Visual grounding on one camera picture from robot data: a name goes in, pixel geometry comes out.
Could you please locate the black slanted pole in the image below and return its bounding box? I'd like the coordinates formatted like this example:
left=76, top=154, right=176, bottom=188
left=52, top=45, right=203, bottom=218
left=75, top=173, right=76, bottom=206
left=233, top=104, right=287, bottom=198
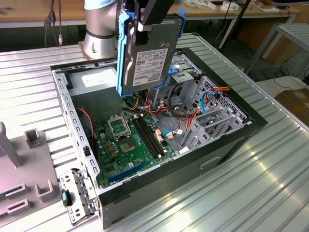
left=218, top=0, right=252, bottom=49

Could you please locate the metal socket cover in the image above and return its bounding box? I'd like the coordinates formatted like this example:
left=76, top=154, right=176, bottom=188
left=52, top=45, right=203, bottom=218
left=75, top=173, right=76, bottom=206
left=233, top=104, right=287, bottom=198
left=107, top=115, right=133, bottom=140

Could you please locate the black RAM slot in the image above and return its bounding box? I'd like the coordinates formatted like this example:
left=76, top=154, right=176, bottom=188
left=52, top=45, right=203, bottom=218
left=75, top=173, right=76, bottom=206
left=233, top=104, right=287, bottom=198
left=133, top=117, right=156, bottom=160
left=143, top=116, right=167, bottom=158
left=140, top=116, right=164, bottom=158
left=137, top=117, right=160, bottom=159

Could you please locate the green motherboard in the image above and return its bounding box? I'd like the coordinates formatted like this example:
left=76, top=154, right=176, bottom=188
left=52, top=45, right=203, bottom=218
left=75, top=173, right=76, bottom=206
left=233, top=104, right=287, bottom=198
left=93, top=113, right=176, bottom=190

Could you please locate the black hanging cable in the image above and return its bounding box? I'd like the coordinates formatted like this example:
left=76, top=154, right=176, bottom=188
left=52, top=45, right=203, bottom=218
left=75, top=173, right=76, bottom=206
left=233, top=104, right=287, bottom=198
left=44, top=0, right=56, bottom=48

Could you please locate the thin wires white plug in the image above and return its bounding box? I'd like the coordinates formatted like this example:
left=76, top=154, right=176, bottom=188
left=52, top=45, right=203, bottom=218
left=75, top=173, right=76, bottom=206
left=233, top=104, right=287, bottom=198
left=174, top=120, right=187, bottom=137

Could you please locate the white board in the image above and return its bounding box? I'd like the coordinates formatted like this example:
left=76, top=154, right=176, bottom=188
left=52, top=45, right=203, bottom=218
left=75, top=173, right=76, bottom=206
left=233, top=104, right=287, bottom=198
left=256, top=76, right=309, bottom=102

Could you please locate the black cable bundle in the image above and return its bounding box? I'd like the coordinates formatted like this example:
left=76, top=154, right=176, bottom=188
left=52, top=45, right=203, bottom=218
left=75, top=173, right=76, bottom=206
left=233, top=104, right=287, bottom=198
left=168, top=83, right=191, bottom=119

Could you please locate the grey power supply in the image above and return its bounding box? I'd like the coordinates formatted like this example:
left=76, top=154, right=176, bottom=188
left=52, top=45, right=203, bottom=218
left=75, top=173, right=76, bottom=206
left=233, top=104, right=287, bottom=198
left=67, top=67, right=124, bottom=126

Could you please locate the grey perforated drive cage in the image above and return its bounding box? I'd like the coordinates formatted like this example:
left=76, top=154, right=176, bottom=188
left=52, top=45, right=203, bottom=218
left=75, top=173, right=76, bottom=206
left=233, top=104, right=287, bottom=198
left=144, top=52, right=232, bottom=114

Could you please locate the long blue data wire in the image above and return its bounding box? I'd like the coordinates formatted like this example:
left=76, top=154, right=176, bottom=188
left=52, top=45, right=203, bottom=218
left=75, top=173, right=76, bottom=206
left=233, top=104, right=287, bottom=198
left=200, top=90, right=215, bottom=115

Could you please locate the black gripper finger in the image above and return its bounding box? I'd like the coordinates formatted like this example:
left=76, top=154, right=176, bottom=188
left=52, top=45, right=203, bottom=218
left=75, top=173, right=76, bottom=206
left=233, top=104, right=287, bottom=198
left=127, top=0, right=148, bottom=46

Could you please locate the yellow black power cable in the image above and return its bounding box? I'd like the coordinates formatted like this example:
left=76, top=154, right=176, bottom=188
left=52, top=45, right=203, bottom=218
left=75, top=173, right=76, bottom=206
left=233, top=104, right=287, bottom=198
left=130, top=95, right=142, bottom=111

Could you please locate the wooden desk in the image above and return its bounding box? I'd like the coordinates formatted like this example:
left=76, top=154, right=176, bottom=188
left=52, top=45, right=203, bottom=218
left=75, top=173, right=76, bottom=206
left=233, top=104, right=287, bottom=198
left=0, top=0, right=302, bottom=29

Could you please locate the red wire bundle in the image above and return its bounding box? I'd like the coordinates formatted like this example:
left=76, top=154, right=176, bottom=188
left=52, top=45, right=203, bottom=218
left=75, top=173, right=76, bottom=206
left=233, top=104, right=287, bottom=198
left=144, top=96, right=169, bottom=121

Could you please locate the hard disk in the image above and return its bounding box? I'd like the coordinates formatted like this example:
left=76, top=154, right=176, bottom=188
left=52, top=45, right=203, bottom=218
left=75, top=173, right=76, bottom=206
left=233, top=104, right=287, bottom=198
left=115, top=7, right=186, bottom=97

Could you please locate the black PC case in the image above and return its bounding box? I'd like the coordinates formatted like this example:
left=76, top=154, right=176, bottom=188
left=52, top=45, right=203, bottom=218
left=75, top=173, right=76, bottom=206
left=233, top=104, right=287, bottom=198
left=49, top=47, right=268, bottom=230

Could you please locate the white box black lid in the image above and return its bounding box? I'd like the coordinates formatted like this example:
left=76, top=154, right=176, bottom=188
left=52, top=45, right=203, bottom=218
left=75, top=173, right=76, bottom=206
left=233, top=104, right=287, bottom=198
left=209, top=0, right=224, bottom=10

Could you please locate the CPU socket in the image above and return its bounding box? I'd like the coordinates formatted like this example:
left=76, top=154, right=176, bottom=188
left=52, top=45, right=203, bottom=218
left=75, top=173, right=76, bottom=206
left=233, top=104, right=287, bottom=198
left=117, top=137, right=136, bottom=155

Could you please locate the silver slot bracket panel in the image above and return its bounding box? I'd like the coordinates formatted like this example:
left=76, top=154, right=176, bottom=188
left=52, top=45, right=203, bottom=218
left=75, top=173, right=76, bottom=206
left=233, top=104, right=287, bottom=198
left=59, top=168, right=101, bottom=225

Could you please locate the blue expansion slot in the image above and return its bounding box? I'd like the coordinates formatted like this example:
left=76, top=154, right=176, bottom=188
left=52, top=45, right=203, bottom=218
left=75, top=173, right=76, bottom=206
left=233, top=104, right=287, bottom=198
left=108, top=161, right=147, bottom=184

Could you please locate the red black fan wire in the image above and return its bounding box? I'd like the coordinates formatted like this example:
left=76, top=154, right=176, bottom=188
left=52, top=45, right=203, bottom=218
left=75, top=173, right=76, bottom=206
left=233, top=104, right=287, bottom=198
left=77, top=108, right=95, bottom=145

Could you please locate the flat brown cardboard box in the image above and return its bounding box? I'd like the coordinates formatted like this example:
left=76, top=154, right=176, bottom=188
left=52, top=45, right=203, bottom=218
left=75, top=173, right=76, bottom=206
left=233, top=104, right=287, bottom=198
left=275, top=88, right=309, bottom=126

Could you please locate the red yellow power wire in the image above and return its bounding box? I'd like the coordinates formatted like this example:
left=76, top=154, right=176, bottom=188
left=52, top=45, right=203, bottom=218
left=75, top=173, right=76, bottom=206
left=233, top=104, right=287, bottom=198
left=185, top=84, right=232, bottom=132

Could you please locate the black clip with blue mark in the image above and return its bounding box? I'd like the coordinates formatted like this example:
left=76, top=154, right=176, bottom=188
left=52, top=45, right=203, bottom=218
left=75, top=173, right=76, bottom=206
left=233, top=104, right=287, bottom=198
left=61, top=189, right=73, bottom=207

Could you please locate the metal frame table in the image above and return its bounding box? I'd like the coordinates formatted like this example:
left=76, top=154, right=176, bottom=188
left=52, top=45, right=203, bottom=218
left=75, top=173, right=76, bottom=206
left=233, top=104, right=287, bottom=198
left=246, top=23, right=309, bottom=75

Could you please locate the grey parts rack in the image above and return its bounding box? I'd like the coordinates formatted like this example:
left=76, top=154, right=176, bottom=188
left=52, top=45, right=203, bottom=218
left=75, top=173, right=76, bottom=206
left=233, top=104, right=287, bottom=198
left=0, top=122, right=62, bottom=218

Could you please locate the wire locking lever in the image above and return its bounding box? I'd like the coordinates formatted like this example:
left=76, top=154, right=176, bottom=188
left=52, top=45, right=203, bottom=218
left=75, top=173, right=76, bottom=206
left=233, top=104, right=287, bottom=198
left=122, top=113, right=134, bottom=137

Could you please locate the grey metal disk bay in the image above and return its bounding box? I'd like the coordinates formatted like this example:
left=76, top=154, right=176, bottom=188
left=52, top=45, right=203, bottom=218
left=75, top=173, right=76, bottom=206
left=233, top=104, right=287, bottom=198
left=181, top=106, right=251, bottom=152

